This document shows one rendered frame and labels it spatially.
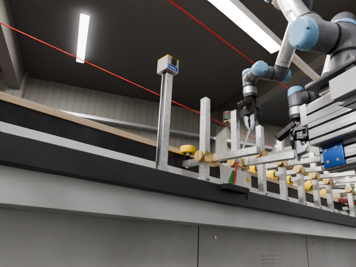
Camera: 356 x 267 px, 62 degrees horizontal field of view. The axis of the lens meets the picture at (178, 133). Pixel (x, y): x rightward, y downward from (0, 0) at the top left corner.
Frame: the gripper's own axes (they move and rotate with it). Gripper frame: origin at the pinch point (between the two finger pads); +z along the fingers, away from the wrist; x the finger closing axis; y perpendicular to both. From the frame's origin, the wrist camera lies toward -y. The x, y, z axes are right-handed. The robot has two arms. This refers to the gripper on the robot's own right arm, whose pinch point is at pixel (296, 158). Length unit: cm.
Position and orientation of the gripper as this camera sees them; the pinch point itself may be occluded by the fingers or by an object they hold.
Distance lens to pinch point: 147.6
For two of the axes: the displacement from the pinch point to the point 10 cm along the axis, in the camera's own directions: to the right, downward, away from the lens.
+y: 6.9, -2.1, -6.9
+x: 7.2, 2.6, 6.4
